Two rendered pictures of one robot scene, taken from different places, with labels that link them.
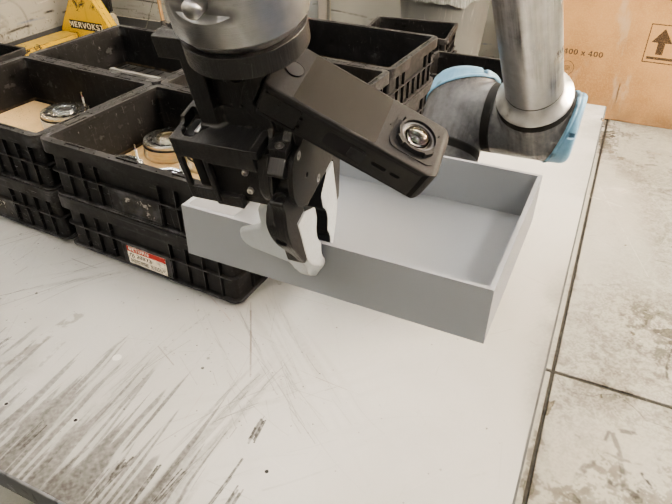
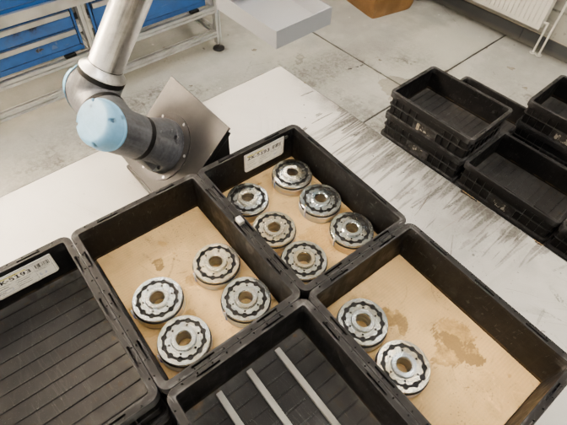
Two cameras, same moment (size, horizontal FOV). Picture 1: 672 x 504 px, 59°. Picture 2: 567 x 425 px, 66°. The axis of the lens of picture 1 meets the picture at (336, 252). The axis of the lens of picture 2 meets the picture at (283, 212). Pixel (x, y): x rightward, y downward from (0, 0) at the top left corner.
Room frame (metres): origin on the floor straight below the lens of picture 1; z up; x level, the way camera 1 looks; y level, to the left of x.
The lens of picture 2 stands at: (1.58, 0.47, 1.67)
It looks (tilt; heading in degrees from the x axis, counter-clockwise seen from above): 51 degrees down; 201
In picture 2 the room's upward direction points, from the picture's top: 3 degrees clockwise
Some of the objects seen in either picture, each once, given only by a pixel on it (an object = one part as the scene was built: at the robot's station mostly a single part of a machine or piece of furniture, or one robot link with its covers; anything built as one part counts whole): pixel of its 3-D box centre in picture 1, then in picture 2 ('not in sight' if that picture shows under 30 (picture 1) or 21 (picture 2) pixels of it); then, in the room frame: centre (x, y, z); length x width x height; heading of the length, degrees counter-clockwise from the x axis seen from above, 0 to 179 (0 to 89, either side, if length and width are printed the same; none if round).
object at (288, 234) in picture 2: not in sight; (273, 228); (1.03, 0.23, 0.86); 0.10 x 0.10 x 0.01
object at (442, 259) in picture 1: (370, 213); (272, 8); (0.47, -0.03, 1.07); 0.27 x 0.20 x 0.05; 64
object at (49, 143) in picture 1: (185, 134); (298, 198); (0.97, 0.27, 0.92); 0.40 x 0.30 x 0.02; 62
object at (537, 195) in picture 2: not in sight; (510, 201); (0.11, 0.91, 0.31); 0.40 x 0.30 x 0.34; 65
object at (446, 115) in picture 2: not in sight; (434, 141); (-0.05, 0.54, 0.37); 0.40 x 0.30 x 0.45; 65
